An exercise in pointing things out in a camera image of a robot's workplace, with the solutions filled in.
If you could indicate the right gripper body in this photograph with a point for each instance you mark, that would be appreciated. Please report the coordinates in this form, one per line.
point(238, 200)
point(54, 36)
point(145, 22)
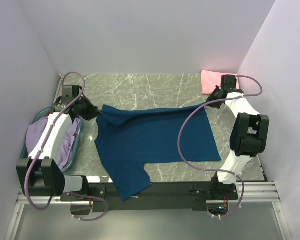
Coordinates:
point(215, 95)

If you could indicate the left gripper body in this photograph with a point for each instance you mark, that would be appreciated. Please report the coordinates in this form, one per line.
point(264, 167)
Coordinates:
point(87, 110)

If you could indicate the blue t shirt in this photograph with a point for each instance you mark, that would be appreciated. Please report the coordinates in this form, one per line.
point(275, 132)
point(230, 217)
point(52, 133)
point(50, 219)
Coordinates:
point(127, 140)

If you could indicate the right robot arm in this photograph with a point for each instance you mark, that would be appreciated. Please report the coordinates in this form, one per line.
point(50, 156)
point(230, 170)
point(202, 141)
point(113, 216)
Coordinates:
point(248, 139)

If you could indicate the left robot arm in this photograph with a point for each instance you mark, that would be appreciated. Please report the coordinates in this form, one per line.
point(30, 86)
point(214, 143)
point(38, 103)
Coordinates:
point(51, 144)

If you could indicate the folded pink t shirt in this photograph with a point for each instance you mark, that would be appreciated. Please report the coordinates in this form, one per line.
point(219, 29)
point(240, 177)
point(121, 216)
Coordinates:
point(209, 81)

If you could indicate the teal laundry basket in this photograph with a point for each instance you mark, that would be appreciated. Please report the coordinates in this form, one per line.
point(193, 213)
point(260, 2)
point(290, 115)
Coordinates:
point(45, 113)

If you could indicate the lavender t shirt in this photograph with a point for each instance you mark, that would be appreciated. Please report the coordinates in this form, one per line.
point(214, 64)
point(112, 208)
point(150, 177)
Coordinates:
point(35, 131)

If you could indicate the black base beam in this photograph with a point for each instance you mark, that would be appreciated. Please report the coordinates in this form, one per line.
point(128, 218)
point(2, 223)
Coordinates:
point(159, 196)

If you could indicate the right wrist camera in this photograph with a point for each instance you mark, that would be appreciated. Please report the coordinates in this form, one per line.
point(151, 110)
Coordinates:
point(229, 82)

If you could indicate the right aluminium rail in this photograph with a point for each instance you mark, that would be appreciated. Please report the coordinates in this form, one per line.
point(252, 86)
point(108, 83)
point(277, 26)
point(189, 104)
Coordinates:
point(260, 216)

